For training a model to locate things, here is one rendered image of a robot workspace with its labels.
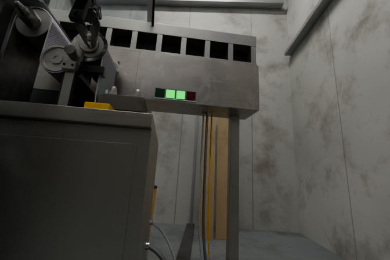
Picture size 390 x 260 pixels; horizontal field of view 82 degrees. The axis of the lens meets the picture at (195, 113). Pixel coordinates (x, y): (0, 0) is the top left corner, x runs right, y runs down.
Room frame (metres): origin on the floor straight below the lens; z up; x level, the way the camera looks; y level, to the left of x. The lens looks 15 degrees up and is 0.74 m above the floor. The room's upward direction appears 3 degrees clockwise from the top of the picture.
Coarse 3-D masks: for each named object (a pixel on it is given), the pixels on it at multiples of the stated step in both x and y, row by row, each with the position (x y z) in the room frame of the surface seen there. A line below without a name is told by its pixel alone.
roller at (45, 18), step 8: (40, 16) 0.83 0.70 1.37; (48, 16) 0.84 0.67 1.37; (16, 24) 0.82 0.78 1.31; (24, 24) 0.83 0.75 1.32; (48, 24) 0.84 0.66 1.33; (24, 32) 0.83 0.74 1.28; (32, 32) 0.83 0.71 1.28; (40, 32) 0.84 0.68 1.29; (32, 40) 0.86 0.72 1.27; (40, 40) 0.87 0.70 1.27; (40, 48) 0.93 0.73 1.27
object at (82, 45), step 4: (88, 36) 0.83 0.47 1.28; (80, 40) 0.83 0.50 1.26; (88, 40) 0.83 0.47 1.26; (80, 44) 0.83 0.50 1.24; (84, 44) 0.83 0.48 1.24; (96, 44) 0.83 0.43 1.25; (84, 48) 0.83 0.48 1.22; (88, 48) 0.83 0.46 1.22; (92, 48) 0.83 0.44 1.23; (96, 48) 0.85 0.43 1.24; (88, 52) 0.84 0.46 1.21
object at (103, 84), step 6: (102, 60) 0.86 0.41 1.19; (102, 66) 0.87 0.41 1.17; (108, 72) 0.96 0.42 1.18; (102, 78) 0.90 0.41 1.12; (108, 78) 0.98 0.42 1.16; (102, 84) 0.91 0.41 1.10; (108, 84) 1.00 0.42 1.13; (96, 90) 0.86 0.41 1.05; (102, 90) 0.93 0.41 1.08; (96, 96) 0.87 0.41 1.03
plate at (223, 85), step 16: (112, 48) 1.18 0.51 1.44; (128, 64) 1.19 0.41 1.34; (144, 64) 1.20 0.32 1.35; (160, 64) 1.21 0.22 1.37; (176, 64) 1.22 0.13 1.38; (192, 64) 1.23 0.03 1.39; (208, 64) 1.25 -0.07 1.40; (224, 64) 1.26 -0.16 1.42; (240, 64) 1.27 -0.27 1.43; (48, 80) 1.14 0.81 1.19; (128, 80) 1.19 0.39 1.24; (144, 80) 1.20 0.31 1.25; (160, 80) 1.21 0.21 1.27; (176, 80) 1.22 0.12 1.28; (192, 80) 1.23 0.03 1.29; (208, 80) 1.25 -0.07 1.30; (224, 80) 1.26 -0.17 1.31; (240, 80) 1.27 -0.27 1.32; (256, 80) 1.28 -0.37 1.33; (144, 96) 1.20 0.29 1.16; (208, 96) 1.25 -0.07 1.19; (224, 96) 1.26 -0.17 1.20; (240, 96) 1.27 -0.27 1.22; (256, 96) 1.28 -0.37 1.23; (176, 112) 1.44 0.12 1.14; (192, 112) 1.42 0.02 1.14; (224, 112) 1.37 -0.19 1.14; (240, 112) 1.35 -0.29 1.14; (256, 112) 1.33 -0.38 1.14
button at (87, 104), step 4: (84, 104) 0.60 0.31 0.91; (88, 104) 0.60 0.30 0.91; (92, 104) 0.60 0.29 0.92; (96, 104) 0.61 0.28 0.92; (100, 104) 0.61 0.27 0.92; (104, 104) 0.61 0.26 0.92; (108, 104) 0.61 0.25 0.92; (92, 108) 0.61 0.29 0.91; (96, 108) 0.61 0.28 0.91; (100, 108) 0.61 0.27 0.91; (104, 108) 0.61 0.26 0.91; (108, 108) 0.61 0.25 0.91; (112, 108) 0.64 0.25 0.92
